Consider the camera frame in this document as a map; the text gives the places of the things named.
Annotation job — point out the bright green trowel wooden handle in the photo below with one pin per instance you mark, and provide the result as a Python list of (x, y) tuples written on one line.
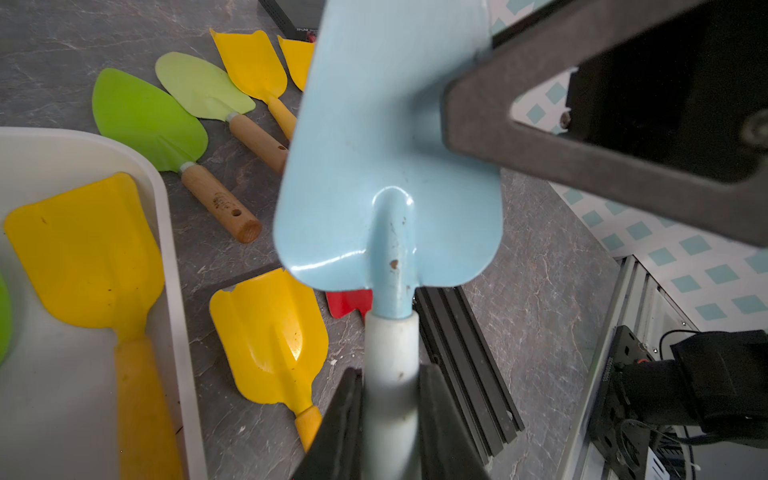
[(141, 116)]

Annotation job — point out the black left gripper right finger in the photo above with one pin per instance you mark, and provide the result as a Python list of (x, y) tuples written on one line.
[(447, 450)]

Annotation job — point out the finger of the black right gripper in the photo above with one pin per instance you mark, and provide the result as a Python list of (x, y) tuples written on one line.
[(658, 105)]

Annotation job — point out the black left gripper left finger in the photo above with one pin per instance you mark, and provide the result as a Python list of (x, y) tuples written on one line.
[(335, 453)]

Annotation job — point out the red trowel wooden handle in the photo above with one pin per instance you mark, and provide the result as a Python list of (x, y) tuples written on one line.
[(341, 304)]

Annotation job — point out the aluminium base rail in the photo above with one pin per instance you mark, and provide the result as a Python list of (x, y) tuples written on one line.
[(665, 400)]

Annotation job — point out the yellow plastic shovel blue cap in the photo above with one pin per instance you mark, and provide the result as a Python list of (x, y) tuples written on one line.
[(254, 67)]

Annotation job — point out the black aluminium extrusion bar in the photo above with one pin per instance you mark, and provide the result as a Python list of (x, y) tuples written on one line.
[(455, 343)]

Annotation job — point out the black network switch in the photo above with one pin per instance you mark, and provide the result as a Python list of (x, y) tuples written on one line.
[(296, 19)]

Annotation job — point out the light blue plastic shovel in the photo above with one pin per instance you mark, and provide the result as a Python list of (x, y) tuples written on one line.
[(372, 199)]

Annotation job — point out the white plastic storage box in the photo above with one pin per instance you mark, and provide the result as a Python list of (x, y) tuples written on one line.
[(58, 399)]

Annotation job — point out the green plastic shovel yellow handle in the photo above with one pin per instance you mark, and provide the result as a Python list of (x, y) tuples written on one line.
[(6, 324)]

